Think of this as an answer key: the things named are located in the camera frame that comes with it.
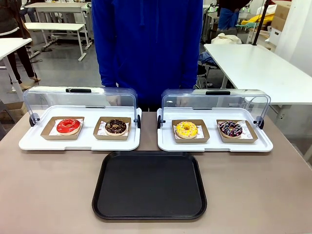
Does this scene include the brown cardboard donut tray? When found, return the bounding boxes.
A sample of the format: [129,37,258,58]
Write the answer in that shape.
[171,119,211,144]
[93,117,132,141]
[40,116,85,141]
[216,119,259,144]

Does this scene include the yellow fabric pile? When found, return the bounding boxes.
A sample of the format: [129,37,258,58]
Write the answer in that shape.
[247,12,277,29]

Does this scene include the cardboard box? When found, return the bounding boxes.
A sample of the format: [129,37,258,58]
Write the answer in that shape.
[271,1,292,32]

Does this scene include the white desk corner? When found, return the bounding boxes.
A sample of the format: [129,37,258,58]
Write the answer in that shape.
[0,37,33,93]

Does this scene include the person's left hand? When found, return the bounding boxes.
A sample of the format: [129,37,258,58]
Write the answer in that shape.
[175,97,190,107]

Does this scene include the white display tray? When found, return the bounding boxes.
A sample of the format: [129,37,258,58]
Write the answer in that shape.
[18,105,142,152]
[157,108,274,154]

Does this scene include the black pole stand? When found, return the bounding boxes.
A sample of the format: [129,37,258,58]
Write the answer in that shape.
[251,0,270,46]

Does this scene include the person in blue hoodie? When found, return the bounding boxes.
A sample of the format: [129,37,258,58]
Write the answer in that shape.
[91,0,204,111]

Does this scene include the dark purple sprinkled donut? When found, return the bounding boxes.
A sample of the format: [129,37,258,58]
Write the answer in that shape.
[218,120,243,139]

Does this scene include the cream cloth bag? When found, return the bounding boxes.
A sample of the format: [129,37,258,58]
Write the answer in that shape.
[210,33,243,45]

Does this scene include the clear roll-top display cover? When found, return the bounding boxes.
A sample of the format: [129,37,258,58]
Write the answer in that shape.
[22,85,142,129]
[157,88,268,130]

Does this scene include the white storage box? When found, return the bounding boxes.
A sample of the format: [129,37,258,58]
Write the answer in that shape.
[269,27,283,45]

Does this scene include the large white table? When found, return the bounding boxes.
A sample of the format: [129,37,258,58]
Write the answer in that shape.
[203,43,312,106]

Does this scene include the yellow glazed donut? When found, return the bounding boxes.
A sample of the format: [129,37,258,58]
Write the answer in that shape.
[173,120,199,139]

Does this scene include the person in blue apron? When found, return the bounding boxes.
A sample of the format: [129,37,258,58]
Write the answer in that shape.
[216,0,252,31]

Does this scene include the black plastic serving tray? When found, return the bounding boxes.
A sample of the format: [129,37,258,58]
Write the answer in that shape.
[92,151,208,221]

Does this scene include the person in dark clothes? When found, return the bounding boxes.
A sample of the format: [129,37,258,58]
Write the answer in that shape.
[0,0,41,90]

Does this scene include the person's right hand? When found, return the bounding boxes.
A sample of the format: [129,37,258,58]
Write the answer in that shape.
[106,94,121,106]

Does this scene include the red glazed donut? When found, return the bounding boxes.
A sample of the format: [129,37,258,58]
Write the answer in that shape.
[56,118,81,136]

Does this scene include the white desk with frame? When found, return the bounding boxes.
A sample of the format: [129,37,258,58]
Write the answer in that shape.
[24,1,93,61]

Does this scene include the chocolate sprinkled donut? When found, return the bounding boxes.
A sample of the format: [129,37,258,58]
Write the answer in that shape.
[104,118,128,137]

